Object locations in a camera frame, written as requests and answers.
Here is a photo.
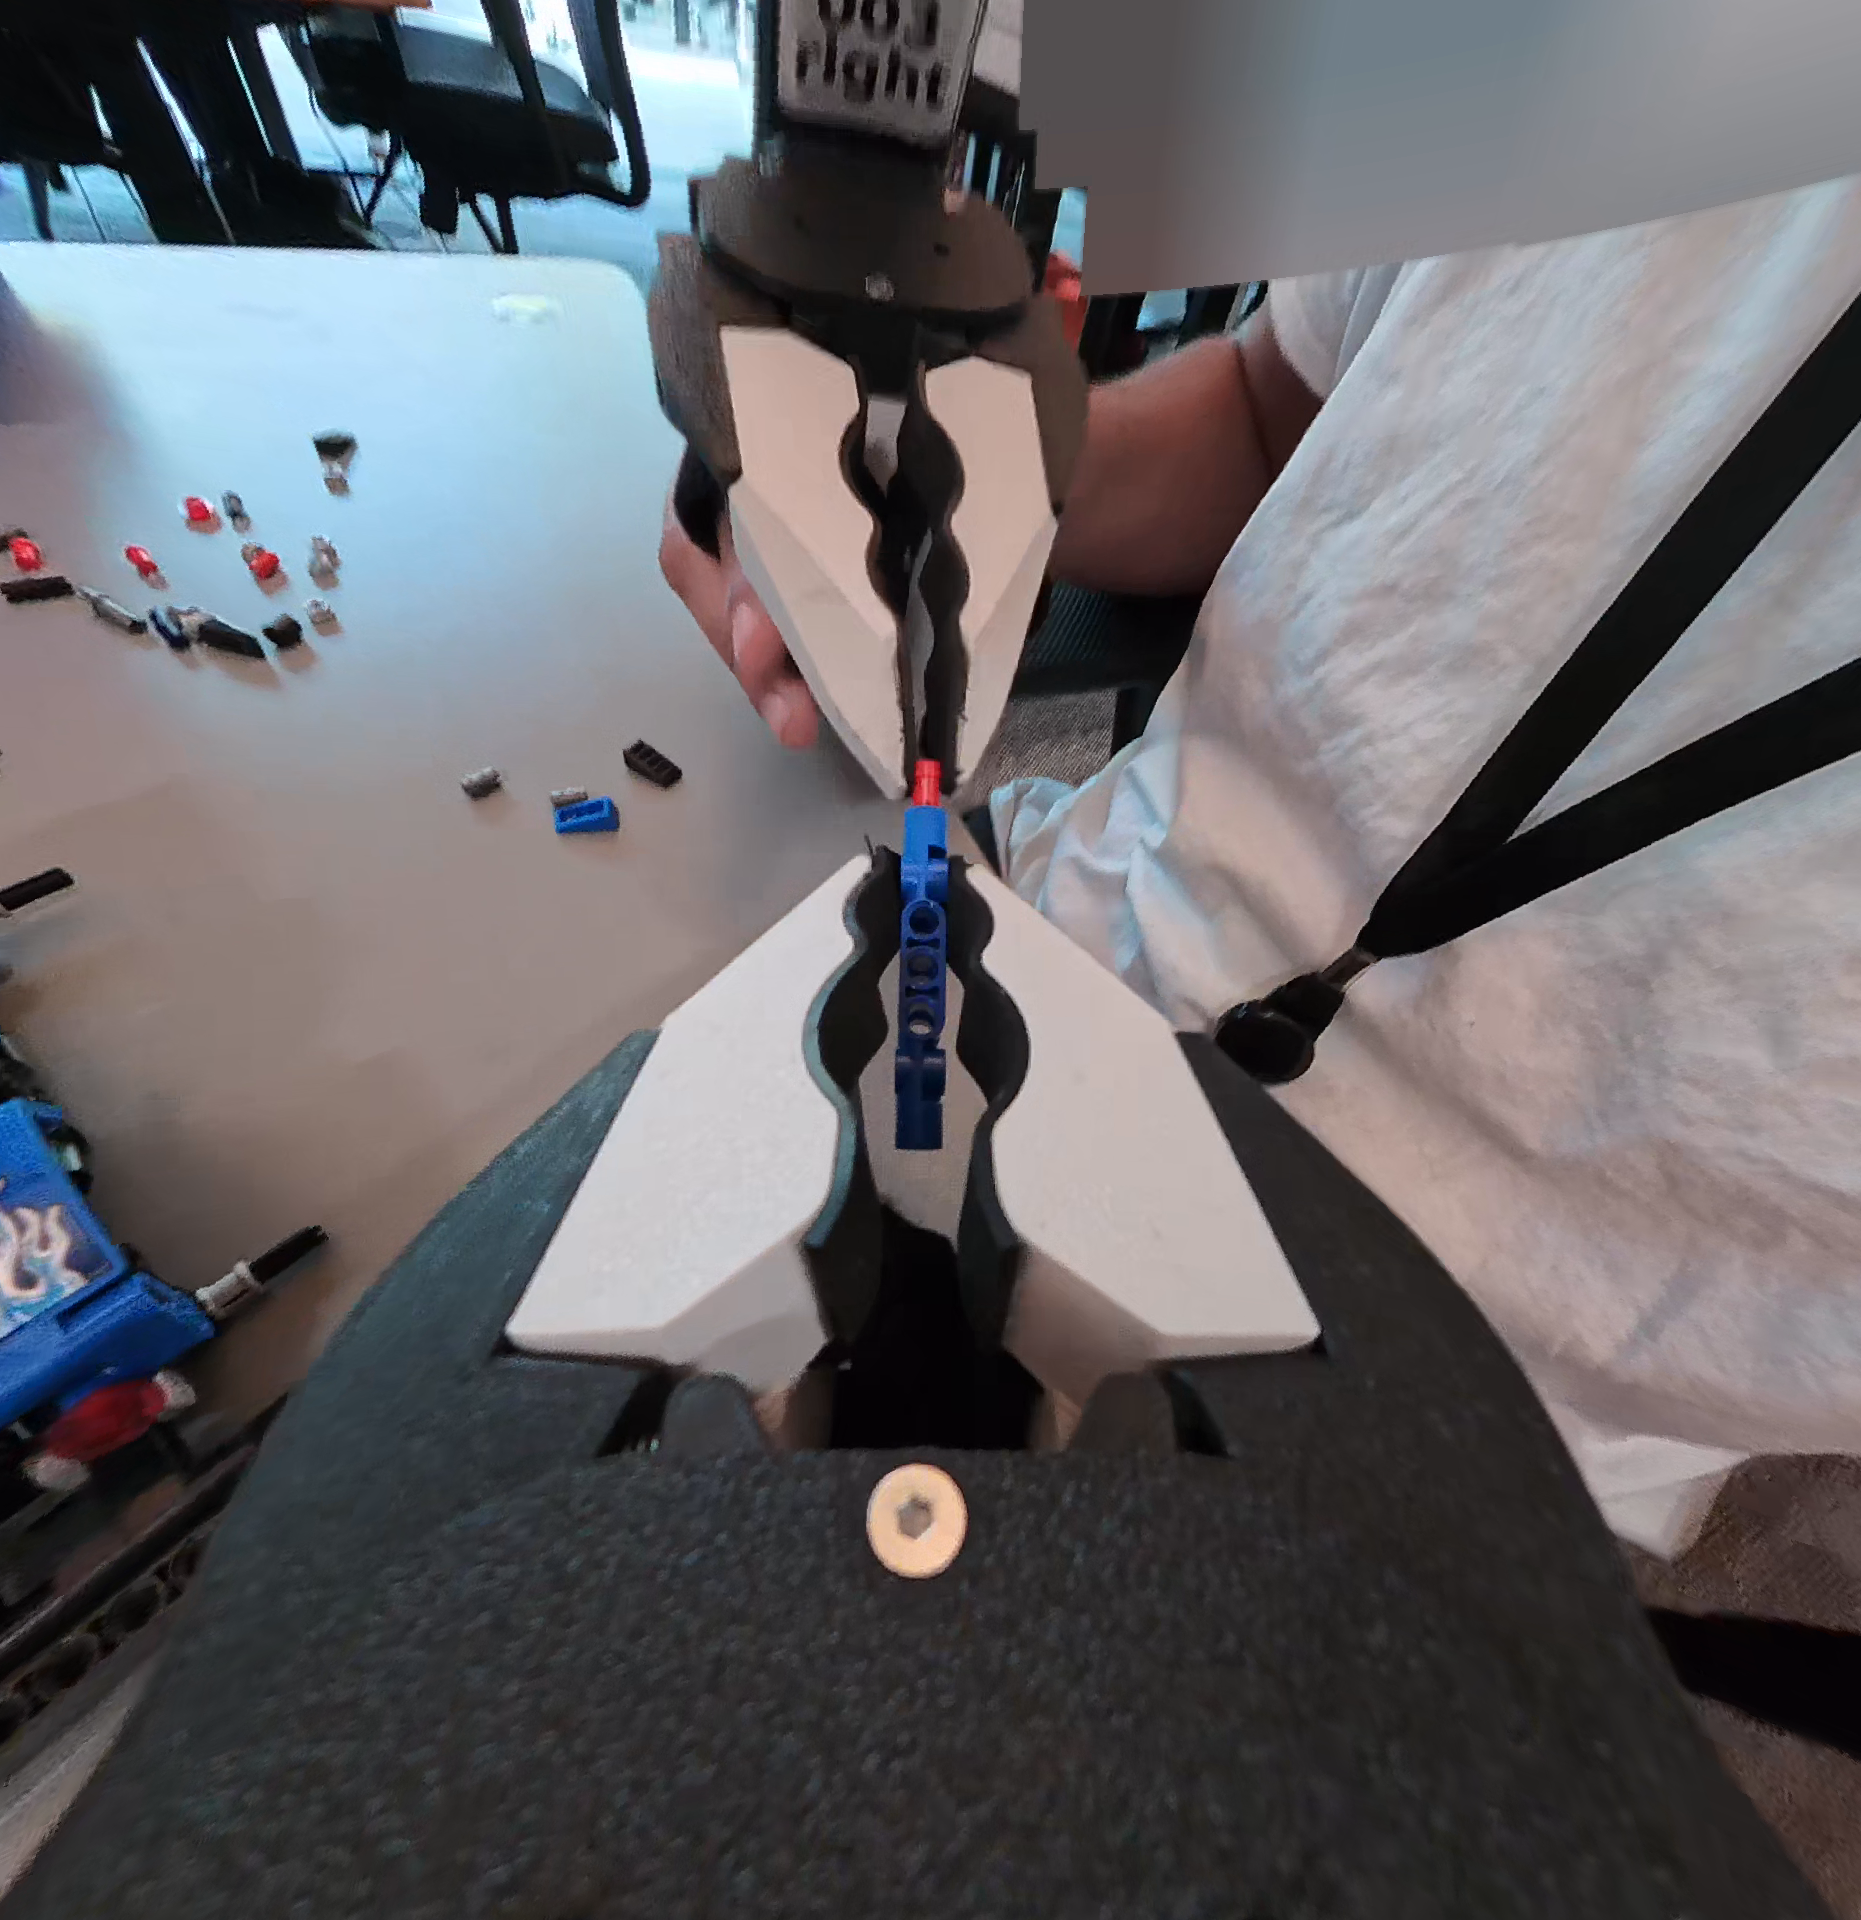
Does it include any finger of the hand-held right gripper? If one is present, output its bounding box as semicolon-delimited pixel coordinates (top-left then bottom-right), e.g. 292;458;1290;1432
716;323;920;803
888;356;1057;778

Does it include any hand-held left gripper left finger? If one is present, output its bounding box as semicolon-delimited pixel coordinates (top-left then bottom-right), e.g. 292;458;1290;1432
504;855;899;1449

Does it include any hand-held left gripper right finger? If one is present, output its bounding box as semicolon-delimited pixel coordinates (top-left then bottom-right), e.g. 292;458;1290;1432
948;867;1322;1443

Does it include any blue lego panel piece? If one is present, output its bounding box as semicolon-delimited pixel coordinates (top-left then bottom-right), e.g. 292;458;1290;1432
888;810;958;1154

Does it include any person's right forearm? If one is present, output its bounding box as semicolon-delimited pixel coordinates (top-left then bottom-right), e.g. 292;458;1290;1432
1047;334;1329;595

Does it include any pile of small lego pieces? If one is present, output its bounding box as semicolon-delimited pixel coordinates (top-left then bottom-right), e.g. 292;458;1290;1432
0;427;364;666

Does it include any blue black lego truck model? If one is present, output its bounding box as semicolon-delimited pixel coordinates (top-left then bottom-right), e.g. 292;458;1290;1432
0;863;331;1762

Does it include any person's right hand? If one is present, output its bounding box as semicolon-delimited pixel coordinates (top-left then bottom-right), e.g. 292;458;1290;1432
659;507;830;751

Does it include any black lanyard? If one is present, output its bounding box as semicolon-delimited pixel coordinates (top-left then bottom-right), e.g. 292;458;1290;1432
1212;291;1861;1085

